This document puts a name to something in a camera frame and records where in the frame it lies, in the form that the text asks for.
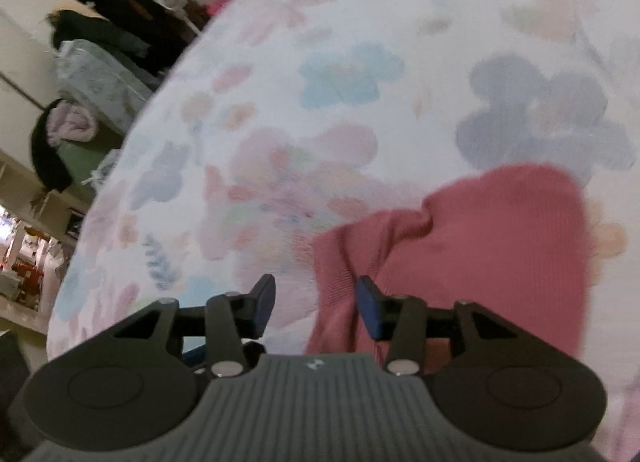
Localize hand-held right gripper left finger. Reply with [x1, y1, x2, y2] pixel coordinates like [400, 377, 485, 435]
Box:
[112, 273, 277, 378]

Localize pink turtleneck sweater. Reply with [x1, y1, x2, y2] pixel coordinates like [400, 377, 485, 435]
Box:
[306, 164, 593, 368]

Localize dark hanging clothes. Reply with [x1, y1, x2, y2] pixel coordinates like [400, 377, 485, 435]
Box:
[47, 0, 213, 78]

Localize white shelf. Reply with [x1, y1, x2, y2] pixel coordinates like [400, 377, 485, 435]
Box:
[0, 149, 93, 325]

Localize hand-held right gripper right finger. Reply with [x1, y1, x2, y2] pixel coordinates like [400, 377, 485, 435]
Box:
[355, 276, 521, 378]

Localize pale blue patterned bedding bundle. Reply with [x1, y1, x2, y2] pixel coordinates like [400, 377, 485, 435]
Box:
[55, 38, 157, 135]

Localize pale pink fluffy cloth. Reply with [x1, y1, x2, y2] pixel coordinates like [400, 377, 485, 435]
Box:
[46, 101, 99, 145]

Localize green cloth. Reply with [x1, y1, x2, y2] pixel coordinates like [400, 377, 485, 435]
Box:
[56, 138, 125, 189]

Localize floral blanket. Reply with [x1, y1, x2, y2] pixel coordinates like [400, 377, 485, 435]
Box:
[46, 0, 640, 462]

